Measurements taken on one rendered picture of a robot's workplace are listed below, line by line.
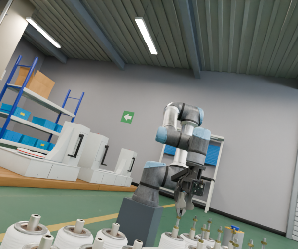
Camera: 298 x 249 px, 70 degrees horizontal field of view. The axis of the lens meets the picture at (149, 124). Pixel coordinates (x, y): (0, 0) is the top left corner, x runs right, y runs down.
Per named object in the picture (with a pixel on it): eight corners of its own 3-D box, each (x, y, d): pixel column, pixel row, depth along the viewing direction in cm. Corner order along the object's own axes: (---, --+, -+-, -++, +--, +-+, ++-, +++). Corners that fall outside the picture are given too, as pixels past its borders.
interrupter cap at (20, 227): (11, 222, 51) (12, 219, 51) (43, 225, 56) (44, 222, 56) (15, 235, 45) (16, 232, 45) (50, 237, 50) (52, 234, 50)
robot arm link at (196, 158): (184, 150, 91) (198, 156, 94) (181, 161, 90) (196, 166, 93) (196, 151, 84) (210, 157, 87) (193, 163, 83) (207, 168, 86)
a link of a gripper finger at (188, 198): (187, 220, 81) (192, 195, 82) (178, 215, 86) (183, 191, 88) (194, 221, 82) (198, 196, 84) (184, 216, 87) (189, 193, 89)
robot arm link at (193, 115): (159, 187, 123) (179, 107, 143) (183, 195, 123) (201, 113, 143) (162, 186, 112) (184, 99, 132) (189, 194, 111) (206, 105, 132)
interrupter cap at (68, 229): (58, 226, 58) (59, 224, 58) (84, 228, 62) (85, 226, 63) (67, 238, 52) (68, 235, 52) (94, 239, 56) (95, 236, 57)
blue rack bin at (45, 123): (29, 123, 556) (33, 115, 560) (41, 127, 590) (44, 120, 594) (43, 127, 536) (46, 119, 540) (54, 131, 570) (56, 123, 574)
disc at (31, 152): (9, 148, 229) (11, 144, 230) (32, 153, 257) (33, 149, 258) (29, 155, 218) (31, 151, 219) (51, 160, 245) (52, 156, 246)
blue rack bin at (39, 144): (21, 143, 544) (25, 135, 548) (34, 146, 578) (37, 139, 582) (35, 147, 524) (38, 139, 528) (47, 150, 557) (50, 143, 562)
